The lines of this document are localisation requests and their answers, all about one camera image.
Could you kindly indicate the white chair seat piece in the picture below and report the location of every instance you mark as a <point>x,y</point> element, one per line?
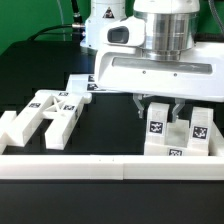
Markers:
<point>176,140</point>

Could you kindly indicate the white left side wall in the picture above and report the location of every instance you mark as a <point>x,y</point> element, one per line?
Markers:
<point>5,122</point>

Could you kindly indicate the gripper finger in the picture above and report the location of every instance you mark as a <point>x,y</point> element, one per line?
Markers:
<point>177,108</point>
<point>137,100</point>

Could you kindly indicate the white chair back frame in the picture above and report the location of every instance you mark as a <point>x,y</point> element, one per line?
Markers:
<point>61,107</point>

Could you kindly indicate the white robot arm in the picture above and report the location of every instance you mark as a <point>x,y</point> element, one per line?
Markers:
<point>154,52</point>

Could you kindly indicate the white wall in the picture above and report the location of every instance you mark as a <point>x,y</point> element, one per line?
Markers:
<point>5,122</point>
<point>216,142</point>

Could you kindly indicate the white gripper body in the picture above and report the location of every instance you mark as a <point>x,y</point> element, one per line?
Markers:
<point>120,65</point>

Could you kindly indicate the white marker sheet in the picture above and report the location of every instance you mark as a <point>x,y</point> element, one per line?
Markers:
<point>82,83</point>

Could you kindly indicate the white right side wall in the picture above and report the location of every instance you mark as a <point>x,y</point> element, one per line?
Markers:
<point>216,142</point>

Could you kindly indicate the robot base column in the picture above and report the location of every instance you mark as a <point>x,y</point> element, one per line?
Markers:
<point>102,13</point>

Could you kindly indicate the white obstacle wall bar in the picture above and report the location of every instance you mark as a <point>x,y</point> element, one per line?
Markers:
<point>98,167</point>

